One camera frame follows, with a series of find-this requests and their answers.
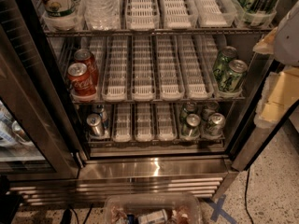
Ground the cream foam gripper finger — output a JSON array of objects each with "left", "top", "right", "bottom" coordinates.
[
  {"left": 253, "top": 27, "right": 278, "bottom": 55},
  {"left": 254, "top": 66, "right": 299, "bottom": 129}
]

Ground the clear plastic water bottle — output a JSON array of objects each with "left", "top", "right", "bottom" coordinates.
[{"left": 84, "top": 0, "right": 119, "bottom": 30}]

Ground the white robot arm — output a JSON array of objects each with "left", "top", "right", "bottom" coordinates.
[{"left": 253, "top": 1, "right": 299, "bottom": 129}]

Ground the green white soda bottle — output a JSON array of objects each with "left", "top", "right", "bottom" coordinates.
[{"left": 37, "top": 0, "right": 82, "bottom": 19}]

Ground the glass fridge door left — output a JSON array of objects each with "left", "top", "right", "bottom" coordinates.
[{"left": 0, "top": 0, "right": 82, "bottom": 182}]

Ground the green can bottom rear right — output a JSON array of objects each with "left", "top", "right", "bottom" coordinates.
[{"left": 201, "top": 102, "right": 220, "bottom": 121}]

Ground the green can bottom rear left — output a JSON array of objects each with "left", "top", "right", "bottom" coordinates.
[{"left": 179, "top": 102, "right": 198, "bottom": 122}]

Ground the clear plastic bin on floor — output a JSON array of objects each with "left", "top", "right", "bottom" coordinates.
[{"left": 103, "top": 192, "right": 202, "bottom": 224}]

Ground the rear blue silver can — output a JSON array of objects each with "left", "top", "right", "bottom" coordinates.
[{"left": 92, "top": 105, "right": 109, "bottom": 130}]

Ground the rear red cola can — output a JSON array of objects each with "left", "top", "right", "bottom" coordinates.
[{"left": 74, "top": 49, "right": 99, "bottom": 85}]

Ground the red cola can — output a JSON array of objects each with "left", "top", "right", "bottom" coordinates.
[
  {"left": 74, "top": 49, "right": 99, "bottom": 85},
  {"left": 67, "top": 63, "right": 96, "bottom": 96}
]

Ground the front red cola can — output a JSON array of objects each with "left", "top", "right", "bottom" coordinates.
[{"left": 67, "top": 63, "right": 96, "bottom": 96}]

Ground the front silver energy drink can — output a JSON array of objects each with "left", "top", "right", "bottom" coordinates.
[{"left": 86, "top": 113, "right": 105, "bottom": 136}]

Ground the black plug on floor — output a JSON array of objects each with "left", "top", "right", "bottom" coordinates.
[{"left": 60, "top": 209, "right": 72, "bottom": 224}]

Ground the black cable on floor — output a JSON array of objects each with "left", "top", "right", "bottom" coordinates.
[{"left": 244, "top": 167, "right": 255, "bottom": 224}]

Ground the bottom wire shelf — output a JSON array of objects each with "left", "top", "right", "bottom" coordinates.
[{"left": 88, "top": 138, "right": 224, "bottom": 148}]

